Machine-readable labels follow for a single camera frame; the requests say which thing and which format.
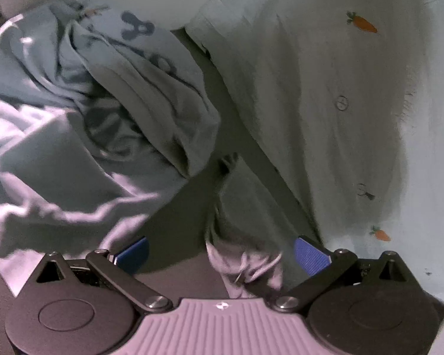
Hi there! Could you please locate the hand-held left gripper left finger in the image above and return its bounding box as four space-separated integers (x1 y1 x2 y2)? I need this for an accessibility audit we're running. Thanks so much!
20 237 173 311

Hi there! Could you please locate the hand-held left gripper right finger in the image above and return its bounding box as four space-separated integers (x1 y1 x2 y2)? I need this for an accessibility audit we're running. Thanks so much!
272 235 426 311

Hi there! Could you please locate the small grey cloth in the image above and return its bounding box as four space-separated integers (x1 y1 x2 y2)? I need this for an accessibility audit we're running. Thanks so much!
205 153 321 300

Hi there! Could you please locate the light blue printed garment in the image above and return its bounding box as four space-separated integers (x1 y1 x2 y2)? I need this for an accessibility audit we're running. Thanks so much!
0 0 211 298

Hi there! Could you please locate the carrot print bed sheet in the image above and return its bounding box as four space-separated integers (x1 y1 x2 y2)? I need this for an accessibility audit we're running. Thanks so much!
185 0 444 304

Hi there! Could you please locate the white board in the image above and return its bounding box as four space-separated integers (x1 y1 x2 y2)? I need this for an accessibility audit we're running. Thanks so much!
107 0 234 34

